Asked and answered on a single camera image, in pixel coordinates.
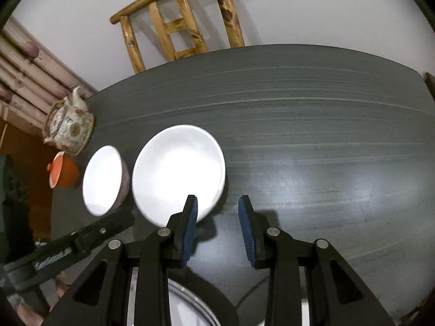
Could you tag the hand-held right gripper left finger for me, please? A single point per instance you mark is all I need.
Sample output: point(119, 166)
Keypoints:
point(188, 234)

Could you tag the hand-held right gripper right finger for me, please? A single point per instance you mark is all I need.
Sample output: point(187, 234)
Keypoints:
point(246, 234)

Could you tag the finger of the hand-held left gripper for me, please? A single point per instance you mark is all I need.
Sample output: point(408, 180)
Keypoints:
point(102, 225)

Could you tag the pink floral white bowl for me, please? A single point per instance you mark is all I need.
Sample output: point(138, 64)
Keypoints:
point(102, 180)

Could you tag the large plain white bowl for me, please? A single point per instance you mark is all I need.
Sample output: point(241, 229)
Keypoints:
point(176, 169)

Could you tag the small pink floral plate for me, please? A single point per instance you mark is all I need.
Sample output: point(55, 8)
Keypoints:
point(190, 309)

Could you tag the orange lidded tea cup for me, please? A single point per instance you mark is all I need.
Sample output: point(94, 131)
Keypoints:
point(68, 173)

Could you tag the floral ceramic teapot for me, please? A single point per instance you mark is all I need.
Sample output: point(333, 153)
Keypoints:
point(71, 125)

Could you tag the brown wooden door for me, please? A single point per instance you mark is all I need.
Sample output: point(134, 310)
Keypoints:
point(23, 139)

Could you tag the beige patterned curtain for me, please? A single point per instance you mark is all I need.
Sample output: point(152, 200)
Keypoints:
point(20, 74)

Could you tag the wooden log chair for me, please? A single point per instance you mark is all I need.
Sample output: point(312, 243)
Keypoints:
point(225, 6)

